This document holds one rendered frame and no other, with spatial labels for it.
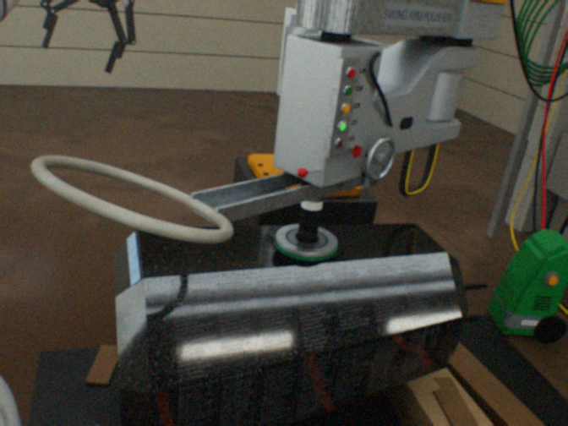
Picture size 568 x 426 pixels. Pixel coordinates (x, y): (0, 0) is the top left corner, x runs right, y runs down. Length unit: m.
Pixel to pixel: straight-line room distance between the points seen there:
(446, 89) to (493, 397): 1.38
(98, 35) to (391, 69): 6.04
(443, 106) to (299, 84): 0.72
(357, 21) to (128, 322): 1.09
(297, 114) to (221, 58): 6.29
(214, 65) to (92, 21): 1.72
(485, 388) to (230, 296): 1.42
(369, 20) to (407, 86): 0.37
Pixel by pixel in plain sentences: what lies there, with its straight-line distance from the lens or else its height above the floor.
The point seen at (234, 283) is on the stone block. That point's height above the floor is 0.79.
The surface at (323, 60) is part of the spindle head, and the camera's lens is 1.55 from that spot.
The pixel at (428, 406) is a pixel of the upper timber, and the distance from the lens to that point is 2.31.
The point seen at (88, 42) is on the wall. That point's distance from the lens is 7.66.
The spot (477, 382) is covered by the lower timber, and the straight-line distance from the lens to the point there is 2.70.
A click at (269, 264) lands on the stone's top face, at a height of 0.82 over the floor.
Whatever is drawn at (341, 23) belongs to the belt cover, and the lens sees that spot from 1.52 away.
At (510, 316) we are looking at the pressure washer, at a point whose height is 0.14.
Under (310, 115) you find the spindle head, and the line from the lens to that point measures 1.59.
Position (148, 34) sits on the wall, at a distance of 7.68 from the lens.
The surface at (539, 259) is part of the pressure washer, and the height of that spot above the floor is 0.49.
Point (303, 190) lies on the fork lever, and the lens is 1.62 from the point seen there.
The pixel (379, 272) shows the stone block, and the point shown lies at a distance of 1.91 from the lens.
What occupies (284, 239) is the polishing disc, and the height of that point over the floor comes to 0.88.
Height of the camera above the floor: 1.72
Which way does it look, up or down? 25 degrees down
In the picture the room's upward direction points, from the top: 7 degrees clockwise
